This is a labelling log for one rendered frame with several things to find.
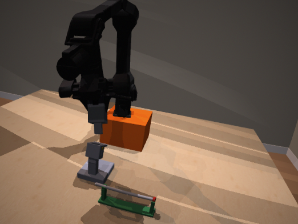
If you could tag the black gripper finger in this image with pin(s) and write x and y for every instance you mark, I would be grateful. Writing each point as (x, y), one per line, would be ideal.
(83, 102)
(107, 99)

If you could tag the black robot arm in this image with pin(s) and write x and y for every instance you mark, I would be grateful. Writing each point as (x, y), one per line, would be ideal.
(84, 52)

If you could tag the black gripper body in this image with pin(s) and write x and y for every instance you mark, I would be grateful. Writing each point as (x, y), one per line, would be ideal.
(119, 84)

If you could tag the grey metal pin with dark red head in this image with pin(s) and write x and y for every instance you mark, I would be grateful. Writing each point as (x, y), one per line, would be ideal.
(126, 192)

